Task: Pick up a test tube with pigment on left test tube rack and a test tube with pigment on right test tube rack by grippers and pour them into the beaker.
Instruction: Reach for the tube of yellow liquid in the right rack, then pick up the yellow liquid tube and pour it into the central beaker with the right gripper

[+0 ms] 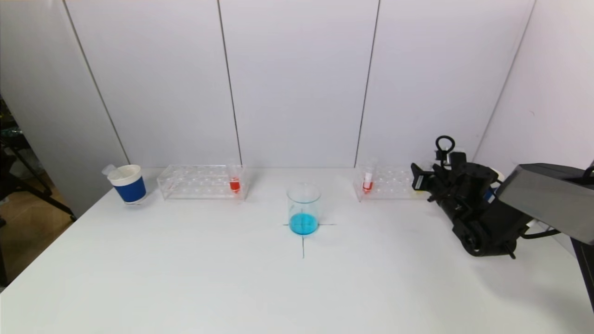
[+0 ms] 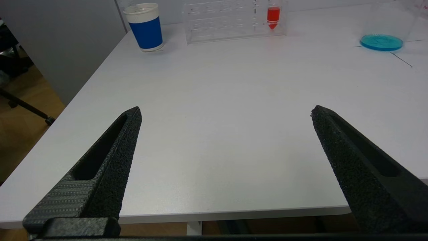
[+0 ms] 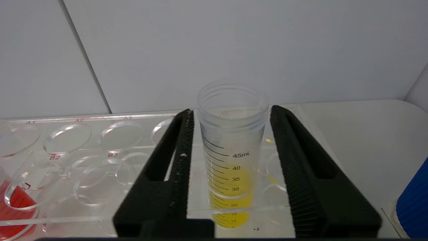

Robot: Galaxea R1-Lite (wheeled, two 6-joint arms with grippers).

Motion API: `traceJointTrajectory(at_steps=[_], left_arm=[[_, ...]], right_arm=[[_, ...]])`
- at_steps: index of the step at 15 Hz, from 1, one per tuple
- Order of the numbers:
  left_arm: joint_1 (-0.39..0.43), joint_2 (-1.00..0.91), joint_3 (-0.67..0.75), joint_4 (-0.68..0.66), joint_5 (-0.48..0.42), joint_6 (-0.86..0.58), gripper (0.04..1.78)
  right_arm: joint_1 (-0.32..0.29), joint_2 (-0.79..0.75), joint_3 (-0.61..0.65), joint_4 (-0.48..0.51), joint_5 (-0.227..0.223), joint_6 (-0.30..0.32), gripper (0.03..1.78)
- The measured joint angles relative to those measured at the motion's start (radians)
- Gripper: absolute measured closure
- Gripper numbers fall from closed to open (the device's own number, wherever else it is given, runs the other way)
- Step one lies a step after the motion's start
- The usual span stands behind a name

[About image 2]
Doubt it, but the clear glass beaker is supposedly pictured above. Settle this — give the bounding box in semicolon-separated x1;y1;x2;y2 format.
359;0;422;52

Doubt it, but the red pigment clear test tube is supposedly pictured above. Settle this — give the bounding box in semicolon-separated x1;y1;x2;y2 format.
266;0;281;30

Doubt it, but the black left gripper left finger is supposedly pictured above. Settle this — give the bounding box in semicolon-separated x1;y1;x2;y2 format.
23;106;142;235

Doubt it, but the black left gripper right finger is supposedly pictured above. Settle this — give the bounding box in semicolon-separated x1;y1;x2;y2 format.
310;105;428;234

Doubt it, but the clear acrylic test tube rack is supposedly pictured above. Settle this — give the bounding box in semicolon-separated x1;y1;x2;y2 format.
182;0;288;45

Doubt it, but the white table leg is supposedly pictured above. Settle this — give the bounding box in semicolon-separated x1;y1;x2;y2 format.
187;221;203;235

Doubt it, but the white paper cup blue sleeve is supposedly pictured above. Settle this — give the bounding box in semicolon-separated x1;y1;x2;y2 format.
123;3;164;53

